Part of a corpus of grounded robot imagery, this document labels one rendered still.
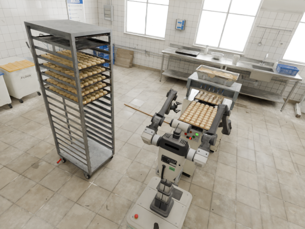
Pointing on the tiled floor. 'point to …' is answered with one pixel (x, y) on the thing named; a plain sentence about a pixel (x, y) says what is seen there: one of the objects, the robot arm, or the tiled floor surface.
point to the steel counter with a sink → (257, 69)
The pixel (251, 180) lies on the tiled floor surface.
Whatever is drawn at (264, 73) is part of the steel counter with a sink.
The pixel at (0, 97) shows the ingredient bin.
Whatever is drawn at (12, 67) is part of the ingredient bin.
